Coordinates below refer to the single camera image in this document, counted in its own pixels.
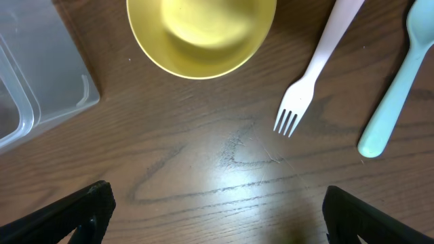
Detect white plastic fork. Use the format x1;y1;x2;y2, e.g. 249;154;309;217
273;0;364;137

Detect mint green plastic spoon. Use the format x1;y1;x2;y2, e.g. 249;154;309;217
357;0;433;158

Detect yellow plastic bowl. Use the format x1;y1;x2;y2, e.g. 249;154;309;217
126;0;277;80

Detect clear plastic container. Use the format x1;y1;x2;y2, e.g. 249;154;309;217
1;0;100;153

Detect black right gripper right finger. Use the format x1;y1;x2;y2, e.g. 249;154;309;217
322;186;433;244

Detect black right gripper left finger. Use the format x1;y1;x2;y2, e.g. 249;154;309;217
1;180;116;243

